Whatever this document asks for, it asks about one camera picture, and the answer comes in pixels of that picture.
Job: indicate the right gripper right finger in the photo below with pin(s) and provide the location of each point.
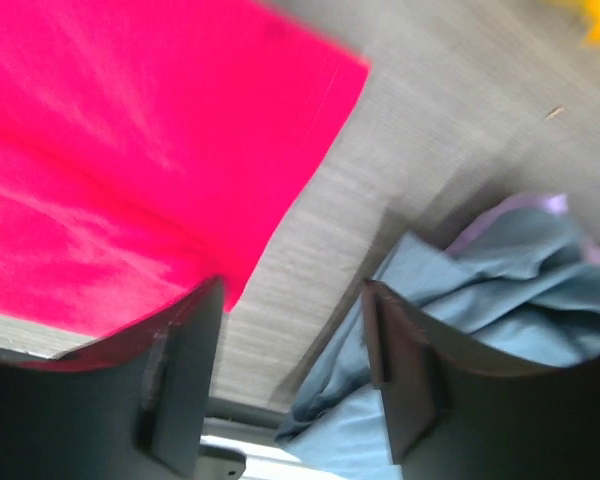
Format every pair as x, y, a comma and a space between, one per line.
458, 409

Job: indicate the pink t shirt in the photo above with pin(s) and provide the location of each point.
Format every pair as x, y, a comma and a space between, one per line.
146, 146

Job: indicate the grey-blue t shirt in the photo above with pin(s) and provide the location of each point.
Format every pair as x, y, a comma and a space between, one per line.
523, 278

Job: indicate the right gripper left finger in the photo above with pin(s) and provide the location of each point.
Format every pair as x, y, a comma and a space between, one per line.
127, 406

